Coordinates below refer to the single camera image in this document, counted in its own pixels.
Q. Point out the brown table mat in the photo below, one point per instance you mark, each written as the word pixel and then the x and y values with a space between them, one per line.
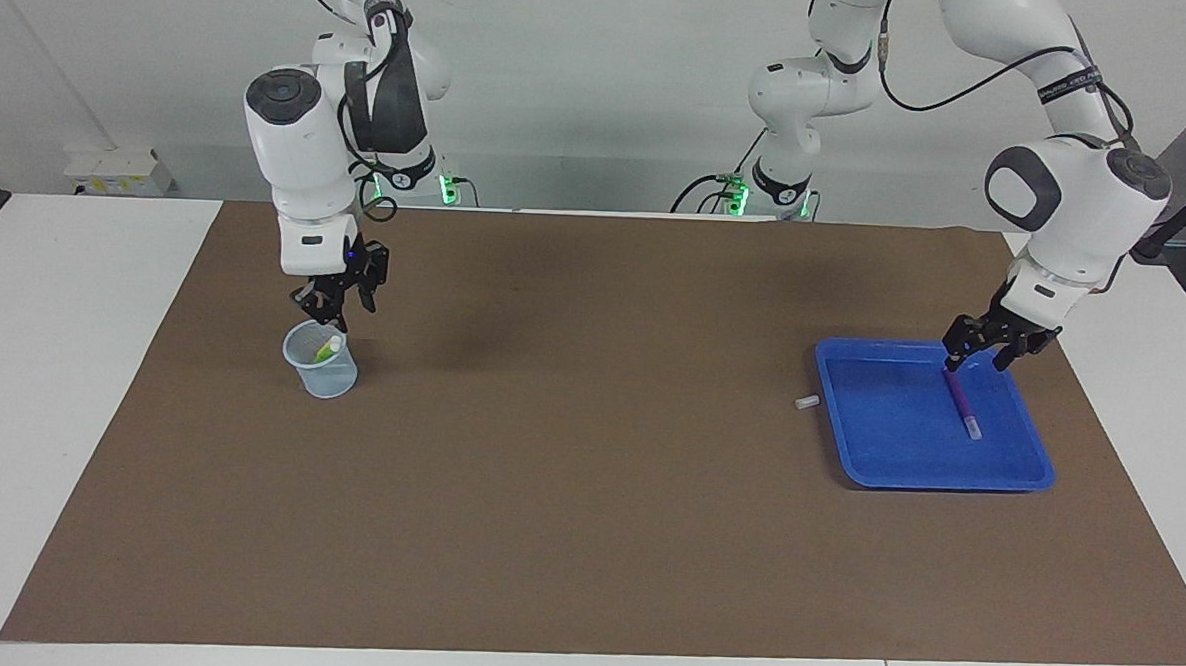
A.
pixel 587 473

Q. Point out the purple highlighter pen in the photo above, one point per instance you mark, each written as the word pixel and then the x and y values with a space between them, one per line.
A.
pixel 962 401

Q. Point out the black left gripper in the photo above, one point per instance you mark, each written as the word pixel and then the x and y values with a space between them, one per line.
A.
pixel 1009 319

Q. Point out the yellow highlighter pen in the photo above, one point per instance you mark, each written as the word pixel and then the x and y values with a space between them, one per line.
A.
pixel 333 346

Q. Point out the translucent plastic cup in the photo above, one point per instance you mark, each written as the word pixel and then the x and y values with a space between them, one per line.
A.
pixel 326 381

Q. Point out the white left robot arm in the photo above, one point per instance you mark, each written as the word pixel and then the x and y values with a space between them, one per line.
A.
pixel 1070 194

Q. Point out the small translucent pen cap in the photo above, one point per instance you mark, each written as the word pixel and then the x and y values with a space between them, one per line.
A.
pixel 806 402

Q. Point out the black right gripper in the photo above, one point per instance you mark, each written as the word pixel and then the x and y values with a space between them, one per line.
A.
pixel 361 263

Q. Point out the blue plastic tray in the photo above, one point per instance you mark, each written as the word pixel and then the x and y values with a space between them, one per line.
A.
pixel 898 446

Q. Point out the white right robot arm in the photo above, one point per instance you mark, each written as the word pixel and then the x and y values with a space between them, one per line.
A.
pixel 306 150

